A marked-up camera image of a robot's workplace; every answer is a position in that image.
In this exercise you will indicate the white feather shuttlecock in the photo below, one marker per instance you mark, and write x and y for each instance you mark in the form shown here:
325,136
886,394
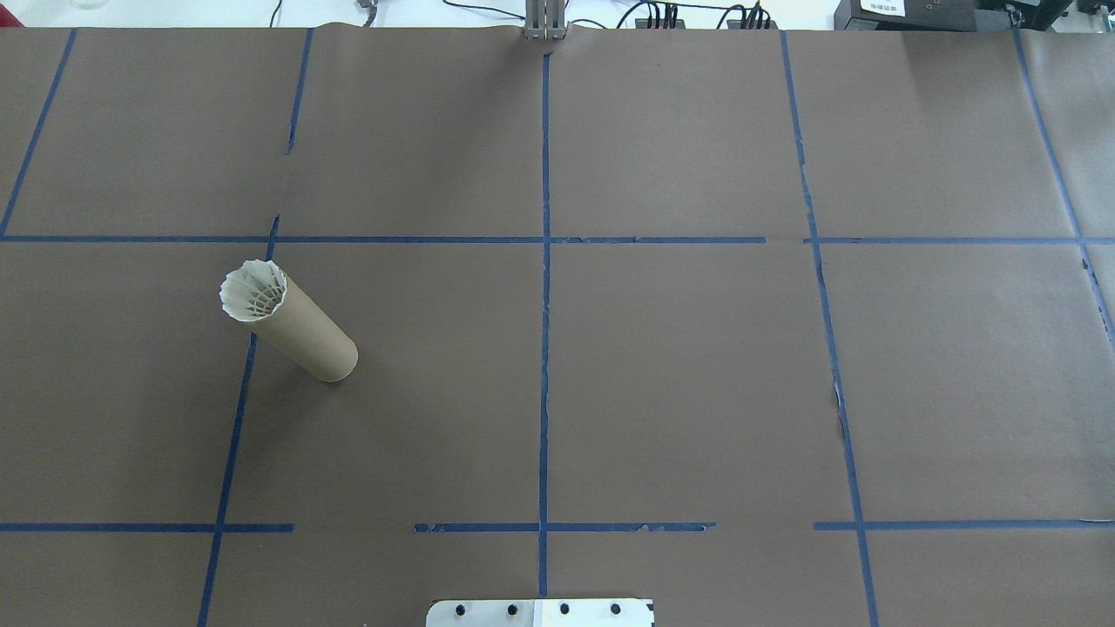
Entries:
253,292

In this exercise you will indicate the brown cardboard tube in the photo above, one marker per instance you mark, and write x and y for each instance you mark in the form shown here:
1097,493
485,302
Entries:
314,344

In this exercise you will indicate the black box device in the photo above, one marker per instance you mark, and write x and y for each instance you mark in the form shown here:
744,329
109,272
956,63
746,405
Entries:
941,16

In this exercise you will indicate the aluminium profile post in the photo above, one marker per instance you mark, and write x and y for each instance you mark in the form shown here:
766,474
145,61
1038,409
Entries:
545,22

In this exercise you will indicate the white pedestal column with plate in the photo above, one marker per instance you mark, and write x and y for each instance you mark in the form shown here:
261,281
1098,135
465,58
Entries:
540,614

